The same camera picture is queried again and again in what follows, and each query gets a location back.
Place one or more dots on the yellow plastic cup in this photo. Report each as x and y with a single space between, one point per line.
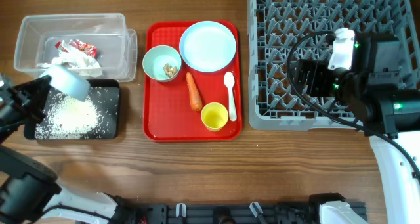
214 116

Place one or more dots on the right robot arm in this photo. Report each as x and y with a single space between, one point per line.
363 74

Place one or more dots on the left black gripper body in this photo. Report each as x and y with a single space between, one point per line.
29 97

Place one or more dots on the red snack wrapper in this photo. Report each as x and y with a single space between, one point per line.
89 50

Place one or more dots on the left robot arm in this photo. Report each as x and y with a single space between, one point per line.
31 191

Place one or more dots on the brown mushroom piece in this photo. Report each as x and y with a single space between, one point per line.
169 70

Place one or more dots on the light blue bowl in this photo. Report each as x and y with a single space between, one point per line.
67 82

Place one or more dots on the clear plastic waste bin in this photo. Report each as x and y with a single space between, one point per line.
116 44

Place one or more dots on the white plastic spoon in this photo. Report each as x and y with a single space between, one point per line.
229 82

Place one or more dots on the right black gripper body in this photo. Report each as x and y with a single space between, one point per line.
315 78

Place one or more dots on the red serving tray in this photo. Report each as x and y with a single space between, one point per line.
167 114

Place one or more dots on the grey dishwasher rack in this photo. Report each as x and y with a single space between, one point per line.
274 26

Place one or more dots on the light blue plate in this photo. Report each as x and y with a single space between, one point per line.
207 46

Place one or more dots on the white napkin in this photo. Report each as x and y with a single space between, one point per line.
84 65

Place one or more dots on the green bowl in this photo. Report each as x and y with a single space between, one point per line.
156 58

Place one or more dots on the white rice grains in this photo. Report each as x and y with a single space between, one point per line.
73 115

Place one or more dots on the black rectangular tray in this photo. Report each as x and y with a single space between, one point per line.
105 102

